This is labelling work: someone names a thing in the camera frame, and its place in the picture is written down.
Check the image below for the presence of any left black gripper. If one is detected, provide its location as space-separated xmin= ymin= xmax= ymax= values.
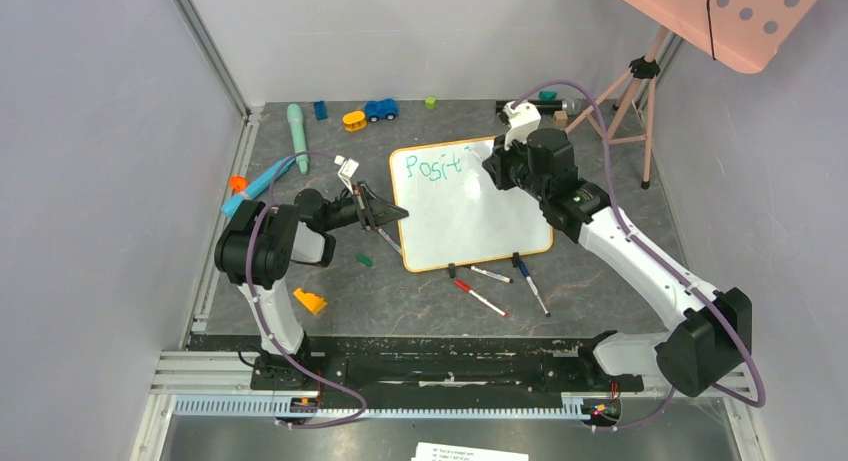
xmin=320 ymin=181 xmax=408 ymax=232

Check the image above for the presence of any green marker cap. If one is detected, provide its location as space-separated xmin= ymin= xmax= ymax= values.
xmin=357 ymin=254 xmax=373 ymax=267

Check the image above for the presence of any orange framed whiteboard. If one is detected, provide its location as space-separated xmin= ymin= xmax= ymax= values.
xmin=389 ymin=137 xmax=554 ymax=273

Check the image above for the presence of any green whiteboard marker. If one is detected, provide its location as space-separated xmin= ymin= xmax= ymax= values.
xmin=468 ymin=148 xmax=491 ymax=163

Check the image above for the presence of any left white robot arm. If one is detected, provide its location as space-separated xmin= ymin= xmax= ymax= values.
xmin=214 ymin=182 xmax=409 ymax=389

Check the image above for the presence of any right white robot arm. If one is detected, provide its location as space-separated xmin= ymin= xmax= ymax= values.
xmin=482 ymin=128 xmax=753 ymax=397

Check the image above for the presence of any purple whiteboard marker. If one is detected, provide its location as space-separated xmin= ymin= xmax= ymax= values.
xmin=377 ymin=228 xmax=403 ymax=256

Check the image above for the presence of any blue whiteboard marker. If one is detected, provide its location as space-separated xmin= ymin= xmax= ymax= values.
xmin=518 ymin=259 xmax=551 ymax=317

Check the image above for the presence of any red whiteboard marker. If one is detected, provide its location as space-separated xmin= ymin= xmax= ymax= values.
xmin=453 ymin=279 xmax=509 ymax=318

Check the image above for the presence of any black whiteboard marker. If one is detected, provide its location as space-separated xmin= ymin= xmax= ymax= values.
xmin=461 ymin=265 xmax=514 ymax=284

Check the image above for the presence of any beige wooden cube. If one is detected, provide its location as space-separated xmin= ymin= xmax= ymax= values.
xmin=552 ymin=110 xmax=569 ymax=130

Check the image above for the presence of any teal block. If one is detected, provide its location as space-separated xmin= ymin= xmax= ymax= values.
xmin=538 ymin=90 xmax=558 ymax=101

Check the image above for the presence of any yellow oval toy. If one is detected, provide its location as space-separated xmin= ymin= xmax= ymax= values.
xmin=342 ymin=110 xmax=368 ymax=132

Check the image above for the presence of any blue toy car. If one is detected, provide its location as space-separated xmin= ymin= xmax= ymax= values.
xmin=364 ymin=98 xmax=399 ymax=123

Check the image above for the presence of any orange wedge block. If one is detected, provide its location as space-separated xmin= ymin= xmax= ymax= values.
xmin=293 ymin=288 xmax=327 ymax=316

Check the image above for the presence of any dark blue block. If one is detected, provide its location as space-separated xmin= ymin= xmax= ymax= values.
xmin=313 ymin=101 xmax=329 ymax=121

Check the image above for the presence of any blue toy marker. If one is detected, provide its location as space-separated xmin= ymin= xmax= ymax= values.
xmin=220 ymin=157 xmax=296 ymax=218

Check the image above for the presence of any mint green toy microphone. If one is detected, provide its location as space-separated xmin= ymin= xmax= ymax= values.
xmin=286 ymin=104 xmax=309 ymax=175

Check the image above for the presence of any small orange toy piece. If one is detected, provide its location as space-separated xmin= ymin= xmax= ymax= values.
xmin=228 ymin=175 xmax=249 ymax=193

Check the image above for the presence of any pink tripod stand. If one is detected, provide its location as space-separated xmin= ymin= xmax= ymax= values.
xmin=595 ymin=26 xmax=670 ymax=190

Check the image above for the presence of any white paper sheet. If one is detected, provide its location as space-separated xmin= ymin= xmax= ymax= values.
xmin=411 ymin=442 xmax=529 ymax=461

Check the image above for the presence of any pink perforated panel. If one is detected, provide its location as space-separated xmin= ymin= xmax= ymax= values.
xmin=622 ymin=0 xmax=818 ymax=74

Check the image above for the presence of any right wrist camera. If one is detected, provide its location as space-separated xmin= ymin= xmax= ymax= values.
xmin=499 ymin=101 xmax=541 ymax=151

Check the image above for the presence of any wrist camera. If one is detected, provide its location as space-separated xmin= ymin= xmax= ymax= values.
xmin=499 ymin=101 xmax=541 ymax=151
xmin=334 ymin=155 xmax=360 ymax=194

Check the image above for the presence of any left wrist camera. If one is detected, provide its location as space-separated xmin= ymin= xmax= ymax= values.
xmin=334 ymin=155 xmax=360 ymax=194

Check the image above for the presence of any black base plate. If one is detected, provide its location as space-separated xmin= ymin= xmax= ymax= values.
xmin=241 ymin=335 xmax=644 ymax=410

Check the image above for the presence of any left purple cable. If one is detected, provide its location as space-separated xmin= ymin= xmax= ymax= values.
xmin=245 ymin=150 xmax=369 ymax=431

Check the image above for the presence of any grey slotted cable duct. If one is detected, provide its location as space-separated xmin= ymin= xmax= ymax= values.
xmin=172 ymin=394 xmax=604 ymax=421

